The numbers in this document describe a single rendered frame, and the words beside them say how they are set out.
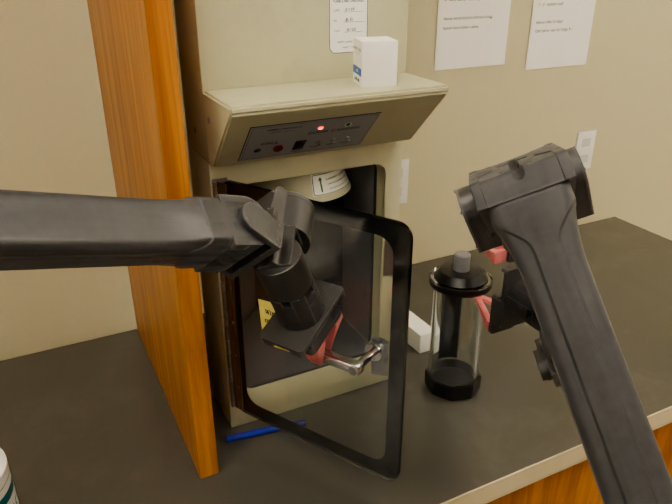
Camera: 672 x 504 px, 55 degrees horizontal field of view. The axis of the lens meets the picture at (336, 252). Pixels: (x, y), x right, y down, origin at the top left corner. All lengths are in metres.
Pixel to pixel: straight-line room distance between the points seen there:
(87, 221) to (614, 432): 0.43
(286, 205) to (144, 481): 0.53
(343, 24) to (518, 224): 0.54
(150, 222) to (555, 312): 0.35
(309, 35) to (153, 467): 0.70
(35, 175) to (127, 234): 0.78
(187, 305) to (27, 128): 0.56
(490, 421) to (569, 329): 0.71
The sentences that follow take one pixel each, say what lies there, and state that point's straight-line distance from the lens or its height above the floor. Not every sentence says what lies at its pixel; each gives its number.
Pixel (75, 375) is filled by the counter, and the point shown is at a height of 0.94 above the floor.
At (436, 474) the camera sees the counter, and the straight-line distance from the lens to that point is 1.08.
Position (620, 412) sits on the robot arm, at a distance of 0.49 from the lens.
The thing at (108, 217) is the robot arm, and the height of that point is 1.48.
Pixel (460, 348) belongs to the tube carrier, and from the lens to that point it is 1.16.
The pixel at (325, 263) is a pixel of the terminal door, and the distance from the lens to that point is 0.84.
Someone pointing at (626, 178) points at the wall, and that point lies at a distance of 2.19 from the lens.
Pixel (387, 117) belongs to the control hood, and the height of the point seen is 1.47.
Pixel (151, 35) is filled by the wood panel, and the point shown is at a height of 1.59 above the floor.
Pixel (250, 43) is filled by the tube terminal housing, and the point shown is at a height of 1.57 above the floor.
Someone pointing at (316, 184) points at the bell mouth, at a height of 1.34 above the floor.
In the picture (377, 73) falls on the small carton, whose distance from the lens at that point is 0.91.
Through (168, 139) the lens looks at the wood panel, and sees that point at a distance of 0.81.
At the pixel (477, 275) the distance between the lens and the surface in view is 1.12.
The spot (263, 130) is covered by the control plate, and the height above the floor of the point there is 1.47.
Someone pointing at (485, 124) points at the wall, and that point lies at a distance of 1.73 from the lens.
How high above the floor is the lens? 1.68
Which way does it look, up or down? 25 degrees down
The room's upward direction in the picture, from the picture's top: straight up
